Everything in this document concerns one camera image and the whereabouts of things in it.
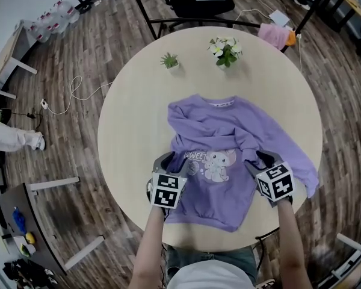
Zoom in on black swivel chair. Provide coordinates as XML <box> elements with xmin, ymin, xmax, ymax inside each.
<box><xmin>155</xmin><ymin>0</ymin><xmax>235</xmax><ymax>31</ymax></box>

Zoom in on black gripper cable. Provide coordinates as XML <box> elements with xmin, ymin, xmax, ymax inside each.
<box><xmin>159</xmin><ymin>208</ymin><xmax>170</xmax><ymax>289</ymax></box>
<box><xmin>255</xmin><ymin>227</ymin><xmax>281</xmax><ymax>270</ymax></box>

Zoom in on pile of black equipment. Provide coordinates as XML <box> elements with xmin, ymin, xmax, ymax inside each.
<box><xmin>2</xmin><ymin>259</ymin><xmax>60</xmax><ymax>289</ymax></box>

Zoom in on group of large water bottles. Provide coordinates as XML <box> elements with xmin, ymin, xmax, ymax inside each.
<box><xmin>23</xmin><ymin>0</ymin><xmax>81</xmax><ymax>43</ymax></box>

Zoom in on person's right forearm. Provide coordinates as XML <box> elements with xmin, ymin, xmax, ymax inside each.
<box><xmin>276</xmin><ymin>202</ymin><xmax>313</xmax><ymax>289</ymax></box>

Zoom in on white flat pad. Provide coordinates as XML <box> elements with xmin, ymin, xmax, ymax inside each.
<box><xmin>269</xmin><ymin>9</ymin><xmax>291</xmax><ymax>27</ymax></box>

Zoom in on light wood desk white legs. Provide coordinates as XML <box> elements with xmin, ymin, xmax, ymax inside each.
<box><xmin>0</xmin><ymin>22</ymin><xmax>39</xmax><ymax>101</ymax></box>

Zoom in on small green potted plant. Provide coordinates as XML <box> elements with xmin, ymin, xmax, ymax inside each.
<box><xmin>159</xmin><ymin>52</ymin><xmax>181</xmax><ymax>72</ymax></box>

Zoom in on person's white top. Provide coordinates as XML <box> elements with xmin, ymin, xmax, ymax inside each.
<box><xmin>167</xmin><ymin>259</ymin><xmax>256</xmax><ymax>289</ymax></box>

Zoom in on white flower potted plant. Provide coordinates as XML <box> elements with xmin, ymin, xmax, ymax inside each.
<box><xmin>206</xmin><ymin>36</ymin><xmax>243</xmax><ymax>69</ymax></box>

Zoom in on white floor cable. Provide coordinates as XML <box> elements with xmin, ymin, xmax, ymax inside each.
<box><xmin>46</xmin><ymin>75</ymin><xmax>114</xmax><ymax>116</ymax></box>

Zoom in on black floor cable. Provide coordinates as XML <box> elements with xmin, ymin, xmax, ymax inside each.
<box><xmin>10</xmin><ymin>107</ymin><xmax>45</xmax><ymax>132</ymax></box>

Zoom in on white metal frame bar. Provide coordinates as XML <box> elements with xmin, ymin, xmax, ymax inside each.
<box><xmin>336</xmin><ymin>232</ymin><xmax>361</xmax><ymax>253</ymax></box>

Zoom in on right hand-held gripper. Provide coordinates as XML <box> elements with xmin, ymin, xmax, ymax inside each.
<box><xmin>242</xmin><ymin>149</ymin><xmax>296</xmax><ymax>208</ymax></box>

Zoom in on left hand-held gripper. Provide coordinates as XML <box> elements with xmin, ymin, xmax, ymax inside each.
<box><xmin>146</xmin><ymin>151</ymin><xmax>190</xmax><ymax>210</ymax></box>

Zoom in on person's blue jeans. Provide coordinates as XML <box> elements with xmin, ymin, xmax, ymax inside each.
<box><xmin>165</xmin><ymin>244</ymin><xmax>259</xmax><ymax>285</ymax></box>

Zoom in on dark curved desk white legs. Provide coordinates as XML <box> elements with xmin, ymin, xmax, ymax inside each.
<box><xmin>0</xmin><ymin>176</ymin><xmax>105</xmax><ymax>277</ymax></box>

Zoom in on person's left forearm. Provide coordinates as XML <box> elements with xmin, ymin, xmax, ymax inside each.
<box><xmin>128</xmin><ymin>205</ymin><xmax>166</xmax><ymax>289</ymax></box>

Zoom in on pink cloth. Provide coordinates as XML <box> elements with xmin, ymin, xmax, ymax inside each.
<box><xmin>258</xmin><ymin>22</ymin><xmax>289</xmax><ymax>52</ymax></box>

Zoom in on purple sweatshirt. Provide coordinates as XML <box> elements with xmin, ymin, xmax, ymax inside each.
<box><xmin>164</xmin><ymin>93</ymin><xmax>319</xmax><ymax>234</ymax></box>

